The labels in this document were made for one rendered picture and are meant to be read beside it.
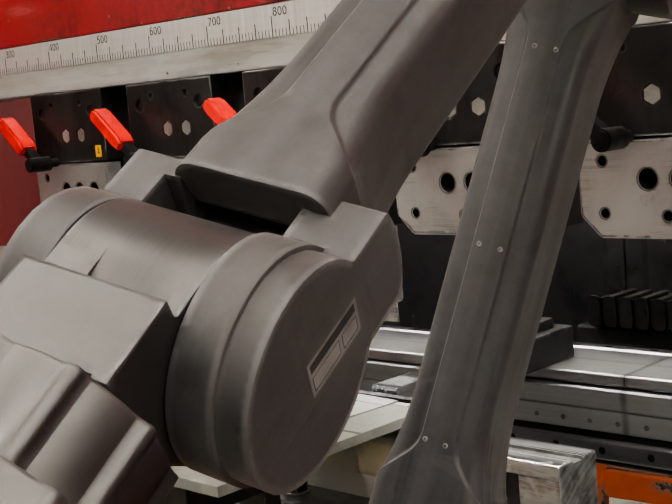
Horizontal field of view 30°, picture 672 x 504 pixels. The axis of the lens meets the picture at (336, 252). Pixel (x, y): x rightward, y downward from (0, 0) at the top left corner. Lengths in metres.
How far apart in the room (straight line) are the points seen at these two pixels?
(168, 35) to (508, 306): 0.80
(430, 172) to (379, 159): 0.68
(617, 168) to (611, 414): 0.44
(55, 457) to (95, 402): 0.02
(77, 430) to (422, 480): 0.35
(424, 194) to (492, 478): 0.50
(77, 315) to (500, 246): 0.33
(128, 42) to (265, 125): 1.01
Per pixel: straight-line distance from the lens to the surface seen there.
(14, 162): 2.01
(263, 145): 0.43
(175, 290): 0.38
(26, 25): 1.62
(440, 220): 1.13
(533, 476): 1.14
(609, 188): 1.02
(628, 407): 1.38
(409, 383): 1.31
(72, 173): 1.55
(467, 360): 0.66
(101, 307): 0.37
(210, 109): 1.28
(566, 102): 0.66
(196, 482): 1.07
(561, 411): 1.43
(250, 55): 1.29
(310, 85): 0.45
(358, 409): 1.23
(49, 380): 0.35
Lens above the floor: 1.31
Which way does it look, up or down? 7 degrees down
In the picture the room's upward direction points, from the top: 5 degrees counter-clockwise
